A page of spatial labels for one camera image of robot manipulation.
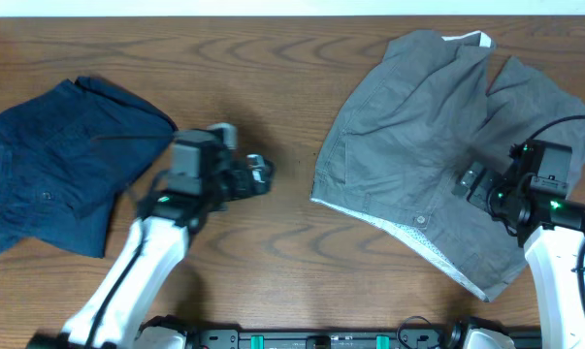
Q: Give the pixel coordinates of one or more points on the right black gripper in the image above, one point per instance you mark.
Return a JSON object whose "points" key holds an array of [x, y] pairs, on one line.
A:
{"points": [[478, 195]]}

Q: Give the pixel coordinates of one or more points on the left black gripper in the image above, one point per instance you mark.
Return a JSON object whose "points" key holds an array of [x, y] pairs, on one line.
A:
{"points": [[257, 186]]}

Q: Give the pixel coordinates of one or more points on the grey shorts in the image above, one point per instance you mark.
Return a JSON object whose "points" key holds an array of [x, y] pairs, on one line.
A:
{"points": [[411, 128]]}

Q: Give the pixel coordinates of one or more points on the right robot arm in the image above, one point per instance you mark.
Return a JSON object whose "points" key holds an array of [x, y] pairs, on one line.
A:
{"points": [[530, 199]]}

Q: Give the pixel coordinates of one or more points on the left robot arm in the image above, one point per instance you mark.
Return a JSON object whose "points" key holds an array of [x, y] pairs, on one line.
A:
{"points": [[204, 175]]}

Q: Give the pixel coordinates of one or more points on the folded navy blue shorts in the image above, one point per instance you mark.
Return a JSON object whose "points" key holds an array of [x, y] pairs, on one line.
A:
{"points": [[66, 155]]}

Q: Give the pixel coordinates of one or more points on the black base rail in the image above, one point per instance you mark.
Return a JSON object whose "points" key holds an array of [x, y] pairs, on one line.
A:
{"points": [[340, 339]]}

